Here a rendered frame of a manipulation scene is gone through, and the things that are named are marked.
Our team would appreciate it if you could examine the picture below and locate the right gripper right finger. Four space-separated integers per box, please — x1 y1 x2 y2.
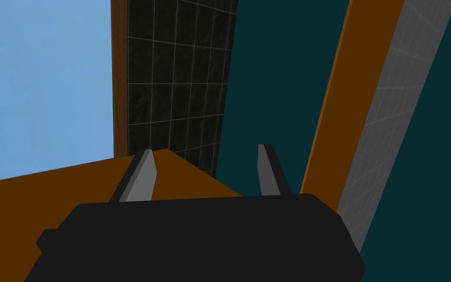
257 144 293 196

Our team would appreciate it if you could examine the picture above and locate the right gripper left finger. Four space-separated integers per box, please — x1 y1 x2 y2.
108 148 158 204

